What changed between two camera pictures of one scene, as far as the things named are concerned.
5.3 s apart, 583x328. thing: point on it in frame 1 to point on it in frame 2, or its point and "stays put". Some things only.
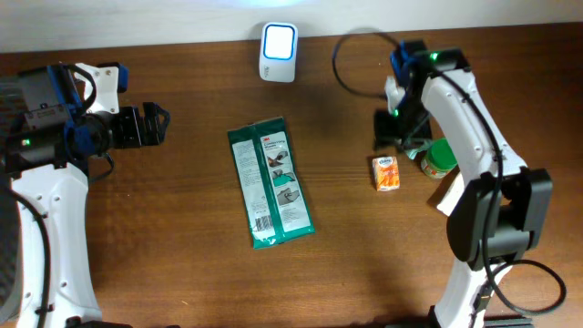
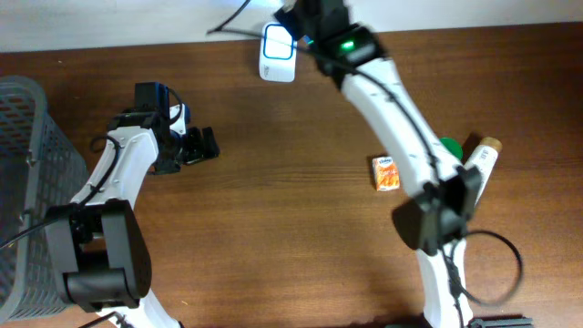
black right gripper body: x=414 y=127 to x=308 y=23
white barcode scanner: x=278 y=52 stays put
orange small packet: x=386 y=173 stays put
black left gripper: x=140 y=131 to x=201 y=148
